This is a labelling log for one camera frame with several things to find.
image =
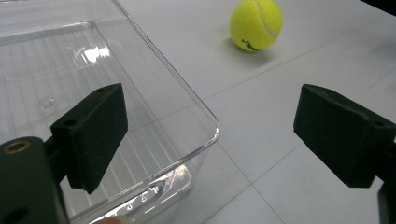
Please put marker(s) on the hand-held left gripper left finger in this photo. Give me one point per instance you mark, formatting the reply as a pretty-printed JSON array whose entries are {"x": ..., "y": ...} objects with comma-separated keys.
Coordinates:
[{"x": 93, "y": 133}]

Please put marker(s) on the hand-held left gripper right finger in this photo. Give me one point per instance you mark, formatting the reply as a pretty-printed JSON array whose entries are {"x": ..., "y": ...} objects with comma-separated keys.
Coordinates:
[{"x": 342, "y": 137}]

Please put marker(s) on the clear plastic container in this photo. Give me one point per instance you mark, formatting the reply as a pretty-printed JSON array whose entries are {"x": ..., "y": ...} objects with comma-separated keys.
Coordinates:
[{"x": 162, "y": 102}]

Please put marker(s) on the yellow tennis ball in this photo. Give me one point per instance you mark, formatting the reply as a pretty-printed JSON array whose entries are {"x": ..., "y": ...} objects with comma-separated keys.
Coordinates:
[{"x": 253, "y": 25}]

